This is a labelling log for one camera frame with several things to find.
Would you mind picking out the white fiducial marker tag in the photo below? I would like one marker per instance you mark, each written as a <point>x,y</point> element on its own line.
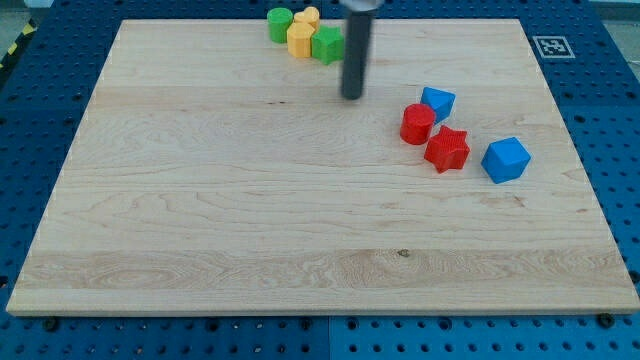
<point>553,47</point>

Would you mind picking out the green cylinder block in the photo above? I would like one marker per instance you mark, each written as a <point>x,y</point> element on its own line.
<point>279,19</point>

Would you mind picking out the wooden board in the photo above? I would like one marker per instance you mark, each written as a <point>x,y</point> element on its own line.
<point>212,174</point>

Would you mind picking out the blue cube block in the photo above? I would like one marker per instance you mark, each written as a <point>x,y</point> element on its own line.
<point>505,160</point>

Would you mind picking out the blue triangular block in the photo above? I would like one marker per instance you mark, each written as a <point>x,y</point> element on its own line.
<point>440,101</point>

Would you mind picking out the yellow heart block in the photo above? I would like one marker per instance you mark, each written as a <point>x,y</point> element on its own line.
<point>310,15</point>

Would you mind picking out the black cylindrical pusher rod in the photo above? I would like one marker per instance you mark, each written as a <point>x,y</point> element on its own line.
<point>358,31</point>

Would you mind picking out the yellow pentagon block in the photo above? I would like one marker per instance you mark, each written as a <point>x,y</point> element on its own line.
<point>299,37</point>

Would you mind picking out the silver rod mount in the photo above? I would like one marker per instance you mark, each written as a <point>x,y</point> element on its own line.
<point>361,5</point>

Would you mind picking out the red cylinder block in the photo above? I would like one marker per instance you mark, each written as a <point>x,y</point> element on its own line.
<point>417,123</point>

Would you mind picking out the green star block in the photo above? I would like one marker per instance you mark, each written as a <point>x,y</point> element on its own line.
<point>328,44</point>

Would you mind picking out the red star block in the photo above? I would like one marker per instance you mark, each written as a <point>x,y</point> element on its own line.
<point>447,149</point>

